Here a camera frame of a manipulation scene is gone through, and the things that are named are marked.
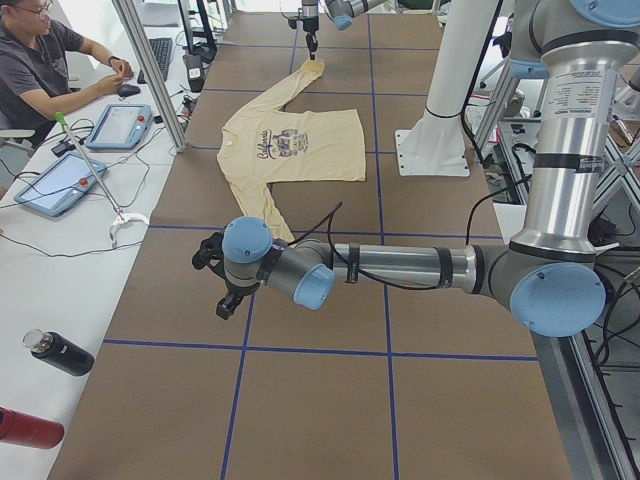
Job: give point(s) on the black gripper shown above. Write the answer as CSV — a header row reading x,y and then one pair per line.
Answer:
x,y
309,26
234,288

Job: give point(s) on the cream long-sleeve graphic shirt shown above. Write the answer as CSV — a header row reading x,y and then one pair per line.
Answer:
x,y
263,144

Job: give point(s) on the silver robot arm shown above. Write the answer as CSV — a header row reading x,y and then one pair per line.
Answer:
x,y
542,272
340,12

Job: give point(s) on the reacher grabber stick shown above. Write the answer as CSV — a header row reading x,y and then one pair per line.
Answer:
x,y
122,217

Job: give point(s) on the black computer keyboard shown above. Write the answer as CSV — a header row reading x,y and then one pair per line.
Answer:
x,y
162,49

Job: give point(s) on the black water bottle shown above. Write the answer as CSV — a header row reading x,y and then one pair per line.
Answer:
x,y
59,352

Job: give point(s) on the black computer mouse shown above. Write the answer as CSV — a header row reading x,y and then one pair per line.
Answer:
x,y
127,90

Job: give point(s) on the far blue teach pendant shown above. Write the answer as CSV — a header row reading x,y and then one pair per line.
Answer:
x,y
120,127

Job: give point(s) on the blue teach pendant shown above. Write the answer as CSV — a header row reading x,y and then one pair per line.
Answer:
x,y
58,188
120,127

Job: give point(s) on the near blue teach pendant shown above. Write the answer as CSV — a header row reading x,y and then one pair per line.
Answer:
x,y
58,188

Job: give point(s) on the small black box device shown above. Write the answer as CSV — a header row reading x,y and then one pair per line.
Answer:
x,y
62,148

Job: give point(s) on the red water bottle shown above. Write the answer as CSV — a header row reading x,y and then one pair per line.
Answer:
x,y
22,429

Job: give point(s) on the seated man in grey shirt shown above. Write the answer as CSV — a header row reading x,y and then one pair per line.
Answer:
x,y
34,68

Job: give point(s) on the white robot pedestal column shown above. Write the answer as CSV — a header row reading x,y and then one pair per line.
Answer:
x,y
435,145

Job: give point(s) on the aluminium frame post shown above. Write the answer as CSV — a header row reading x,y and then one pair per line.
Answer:
x,y
137,36

